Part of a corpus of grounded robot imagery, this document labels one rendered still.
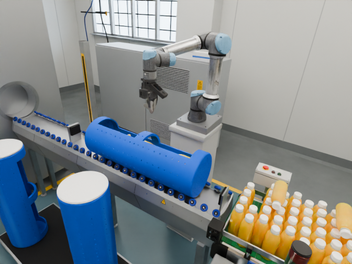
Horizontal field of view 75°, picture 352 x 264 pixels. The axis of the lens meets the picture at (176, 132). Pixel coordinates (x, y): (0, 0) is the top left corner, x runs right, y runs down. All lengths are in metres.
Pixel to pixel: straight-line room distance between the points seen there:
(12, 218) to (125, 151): 1.11
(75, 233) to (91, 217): 0.15
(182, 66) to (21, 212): 2.26
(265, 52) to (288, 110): 0.97
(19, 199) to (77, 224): 0.76
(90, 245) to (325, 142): 3.51
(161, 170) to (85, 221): 0.50
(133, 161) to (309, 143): 3.20
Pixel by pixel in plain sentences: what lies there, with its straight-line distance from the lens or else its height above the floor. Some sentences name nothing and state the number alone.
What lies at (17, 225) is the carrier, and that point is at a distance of 2.29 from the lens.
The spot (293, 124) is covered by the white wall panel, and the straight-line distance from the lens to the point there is 4.08.
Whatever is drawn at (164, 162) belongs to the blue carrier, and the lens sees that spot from 1.34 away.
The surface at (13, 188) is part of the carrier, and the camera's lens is 2.06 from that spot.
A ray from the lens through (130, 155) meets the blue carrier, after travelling 1.47.
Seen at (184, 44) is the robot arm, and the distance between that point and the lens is 1.54.
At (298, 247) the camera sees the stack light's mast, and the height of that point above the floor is 1.26.
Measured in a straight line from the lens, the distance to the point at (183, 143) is 1.81.
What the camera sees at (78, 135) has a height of 0.97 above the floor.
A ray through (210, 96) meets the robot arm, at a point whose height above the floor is 1.45.
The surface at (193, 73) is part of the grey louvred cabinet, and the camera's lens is 2.98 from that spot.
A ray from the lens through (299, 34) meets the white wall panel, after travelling 3.83.
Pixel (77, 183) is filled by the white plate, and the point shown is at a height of 1.04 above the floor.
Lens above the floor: 1.94
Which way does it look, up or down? 27 degrees down
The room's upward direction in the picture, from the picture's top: 3 degrees clockwise
